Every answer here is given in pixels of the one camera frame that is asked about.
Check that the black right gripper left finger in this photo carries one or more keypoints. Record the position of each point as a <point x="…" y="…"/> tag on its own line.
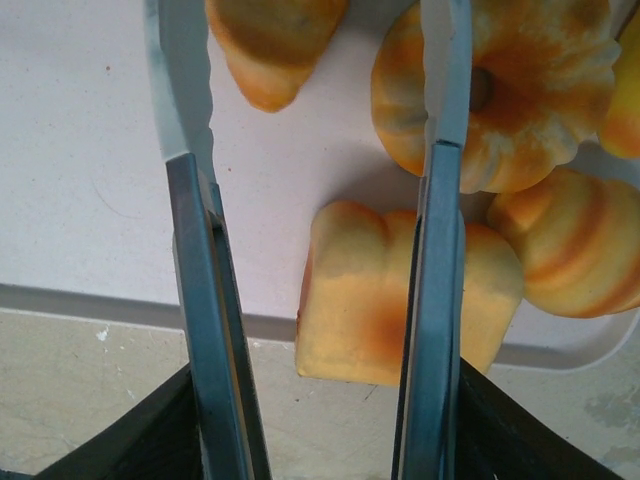
<point x="150" y="450"/>

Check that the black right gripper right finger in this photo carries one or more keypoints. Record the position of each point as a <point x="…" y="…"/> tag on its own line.
<point x="500" y="440"/>

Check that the metal tongs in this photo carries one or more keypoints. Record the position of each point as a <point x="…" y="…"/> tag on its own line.
<point x="210" y="300"/>

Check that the fake bread loaf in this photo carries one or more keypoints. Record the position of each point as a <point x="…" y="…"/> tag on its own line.
<point x="350" y="310"/>

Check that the striped fake croissant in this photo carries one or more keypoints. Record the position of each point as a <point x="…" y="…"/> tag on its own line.
<point x="575" y="250"/>

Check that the pale pink plastic tray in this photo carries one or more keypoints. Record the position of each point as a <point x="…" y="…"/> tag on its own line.
<point x="100" y="175"/>

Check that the pumpkin-shaped fake bread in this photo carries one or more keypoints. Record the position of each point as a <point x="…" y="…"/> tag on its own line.
<point x="525" y="100"/>

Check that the yellow spiral fake bread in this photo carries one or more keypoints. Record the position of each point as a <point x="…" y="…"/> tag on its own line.
<point x="625" y="110"/>

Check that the orange segmented fake bread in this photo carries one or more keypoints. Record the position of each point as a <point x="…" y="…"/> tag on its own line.
<point x="270" y="50"/>

